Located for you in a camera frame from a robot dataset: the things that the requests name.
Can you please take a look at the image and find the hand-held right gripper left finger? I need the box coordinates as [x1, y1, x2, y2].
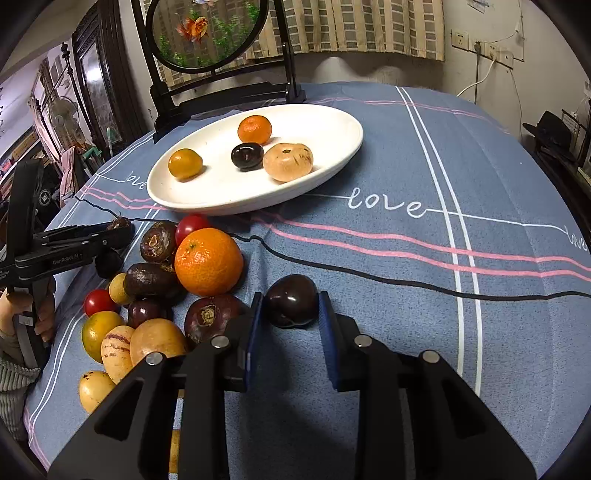
[48, 291, 264, 480]

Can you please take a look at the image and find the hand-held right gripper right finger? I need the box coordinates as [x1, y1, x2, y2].
[318, 291, 539, 480]

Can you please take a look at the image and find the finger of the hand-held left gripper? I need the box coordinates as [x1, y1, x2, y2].
[33, 222, 136, 254]

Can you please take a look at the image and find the brown mangosteen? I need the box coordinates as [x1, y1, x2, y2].
[140, 222, 180, 264]
[184, 295, 247, 347]

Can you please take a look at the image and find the dark plum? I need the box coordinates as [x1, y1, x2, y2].
[231, 143, 265, 172]
[127, 298, 174, 329]
[266, 274, 320, 329]

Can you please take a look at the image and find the small yellow longan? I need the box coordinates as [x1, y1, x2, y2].
[108, 273, 134, 306]

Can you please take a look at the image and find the red cherry tomato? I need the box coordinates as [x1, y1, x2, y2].
[83, 289, 120, 318]
[175, 213, 212, 247]

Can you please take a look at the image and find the dark brown oval fruit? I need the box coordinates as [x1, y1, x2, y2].
[123, 262, 185, 301]

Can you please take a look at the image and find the large orange mandarin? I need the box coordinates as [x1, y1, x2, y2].
[174, 227, 245, 297]

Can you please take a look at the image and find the yellow oval fruit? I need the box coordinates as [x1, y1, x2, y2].
[78, 370, 117, 415]
[130, 318, 189, 367]

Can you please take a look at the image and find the white oval plate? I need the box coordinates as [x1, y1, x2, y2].
[147, 104, 365, 217]

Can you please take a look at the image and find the person's left forearm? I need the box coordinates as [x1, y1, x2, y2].
[0, 332, 44, 441]

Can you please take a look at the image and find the person's left hand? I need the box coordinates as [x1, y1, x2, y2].
[0, 277, 57, 344]

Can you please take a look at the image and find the dark round fruit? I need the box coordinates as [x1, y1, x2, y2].
[95, 248, 124, 279]

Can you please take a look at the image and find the pink cloth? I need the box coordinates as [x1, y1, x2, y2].
[60, 145, 88, 195]

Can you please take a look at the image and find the blue striped tablecloth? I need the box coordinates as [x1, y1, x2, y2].
[23, 82, 591, 480]

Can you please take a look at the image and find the yellow green citrus fruit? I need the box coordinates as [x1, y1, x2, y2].
[82, 311, 124, 364]

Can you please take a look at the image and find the yellow orange round fruit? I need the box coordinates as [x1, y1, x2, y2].
[168, 148, 204, 181]

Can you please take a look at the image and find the striped pepino melon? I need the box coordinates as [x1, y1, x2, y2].
[100, 325, 136, 385]

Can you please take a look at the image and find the white standing fan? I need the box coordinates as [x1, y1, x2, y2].
[48, 99, 79, 130]

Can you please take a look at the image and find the dark wood framed panel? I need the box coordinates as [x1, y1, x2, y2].
[71, 4, 148, 148]

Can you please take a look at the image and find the tan round fruit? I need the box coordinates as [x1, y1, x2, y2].
[262, 143, 315, 182]

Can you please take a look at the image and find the small orange mandarin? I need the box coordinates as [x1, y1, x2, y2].
[237, 115, 272, 145]

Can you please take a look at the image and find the round goldfish screen black stand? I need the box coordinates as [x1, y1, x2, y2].
[130, 0, 308, 144]

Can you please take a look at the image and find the black hat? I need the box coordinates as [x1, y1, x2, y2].
[523, 111, 575, 162]

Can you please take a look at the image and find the beige checked curtain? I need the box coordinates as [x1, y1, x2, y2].
[157, 0, 446, 88]

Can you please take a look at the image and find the white socket strip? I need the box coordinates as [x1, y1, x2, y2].
[471, 39, 514, 70]

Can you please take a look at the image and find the white power cable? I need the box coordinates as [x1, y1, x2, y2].
[457, 55, 496, 104]

